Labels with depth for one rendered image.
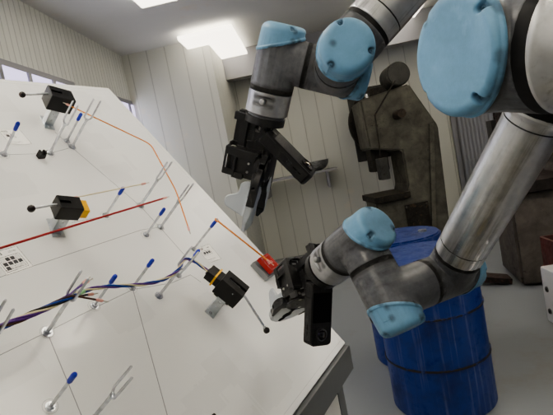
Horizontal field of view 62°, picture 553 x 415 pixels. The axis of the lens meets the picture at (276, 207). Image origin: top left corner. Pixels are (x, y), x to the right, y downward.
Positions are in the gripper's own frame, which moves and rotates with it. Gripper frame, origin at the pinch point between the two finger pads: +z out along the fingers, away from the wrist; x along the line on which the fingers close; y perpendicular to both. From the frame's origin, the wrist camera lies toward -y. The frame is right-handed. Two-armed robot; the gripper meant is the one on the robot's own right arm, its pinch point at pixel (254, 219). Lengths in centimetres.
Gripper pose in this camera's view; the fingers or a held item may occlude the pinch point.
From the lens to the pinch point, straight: 89.4
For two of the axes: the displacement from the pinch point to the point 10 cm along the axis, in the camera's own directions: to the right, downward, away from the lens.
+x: -2.7, 3.3, -9.1
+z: -2.1, 9.0, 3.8
